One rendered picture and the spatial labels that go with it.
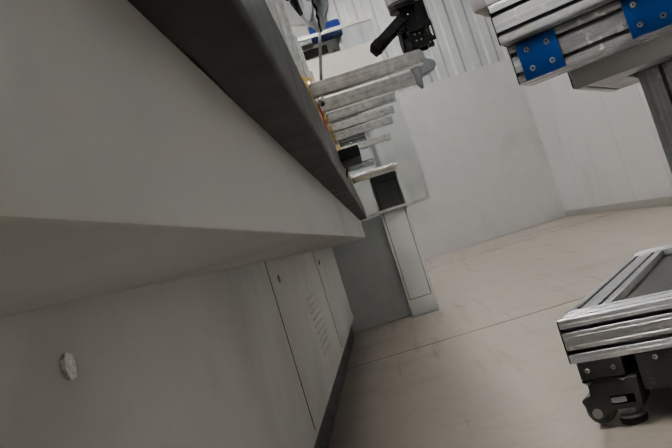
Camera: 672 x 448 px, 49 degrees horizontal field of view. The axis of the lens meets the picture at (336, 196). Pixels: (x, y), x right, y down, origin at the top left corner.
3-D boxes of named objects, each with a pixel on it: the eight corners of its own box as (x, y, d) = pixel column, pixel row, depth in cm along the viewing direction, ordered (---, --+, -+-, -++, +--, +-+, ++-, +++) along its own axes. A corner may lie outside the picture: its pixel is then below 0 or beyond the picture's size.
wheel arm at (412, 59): (424, 69, 160) (418, 50, 160) (425, 65, 156) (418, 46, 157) (232, 130, 161) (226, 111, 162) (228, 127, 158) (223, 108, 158)
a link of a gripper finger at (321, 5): (326, 24, 160) (313, -16, 161) (319, 34, 166) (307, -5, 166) (339, 21, 161) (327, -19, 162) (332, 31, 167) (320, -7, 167)
